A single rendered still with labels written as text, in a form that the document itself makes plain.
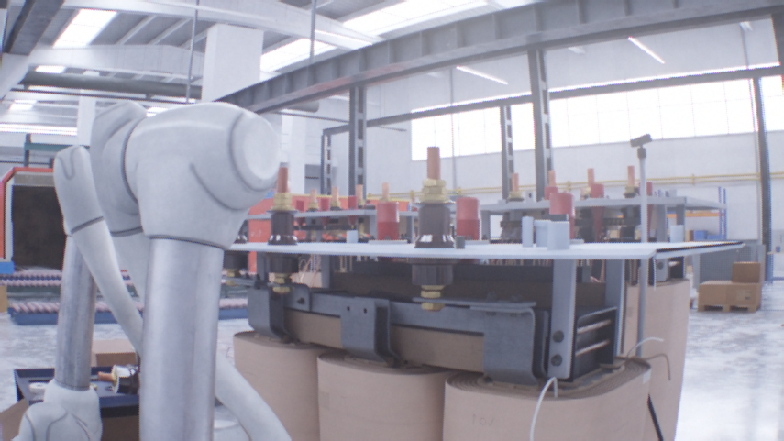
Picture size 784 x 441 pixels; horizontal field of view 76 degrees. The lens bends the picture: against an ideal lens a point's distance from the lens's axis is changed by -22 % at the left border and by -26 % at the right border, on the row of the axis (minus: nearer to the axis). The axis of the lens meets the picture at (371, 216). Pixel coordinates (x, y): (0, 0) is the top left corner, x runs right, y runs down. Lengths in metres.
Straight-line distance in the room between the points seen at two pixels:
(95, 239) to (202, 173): 0.63
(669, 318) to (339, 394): 1.78
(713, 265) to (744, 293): 2.65
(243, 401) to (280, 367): 0.87
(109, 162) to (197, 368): 0.30
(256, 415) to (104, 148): 0.45
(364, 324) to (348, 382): 0.15
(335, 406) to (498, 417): 0.51
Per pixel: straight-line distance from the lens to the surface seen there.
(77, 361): 1.53
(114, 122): 0.88
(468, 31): 11.93
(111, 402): 1.87
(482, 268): 1.70
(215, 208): 0.74
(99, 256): 1.32
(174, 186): 0.74
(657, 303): 2.87
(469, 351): 1.44
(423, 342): 1.54
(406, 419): 1.48
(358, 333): 1.55
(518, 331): 1.24
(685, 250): 1.10
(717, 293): 11.09
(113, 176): 0.86
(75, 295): 1.50
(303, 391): 1.81
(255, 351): 1.88
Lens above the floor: 1.39
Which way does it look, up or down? 2 degrees up
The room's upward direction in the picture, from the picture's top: straight up
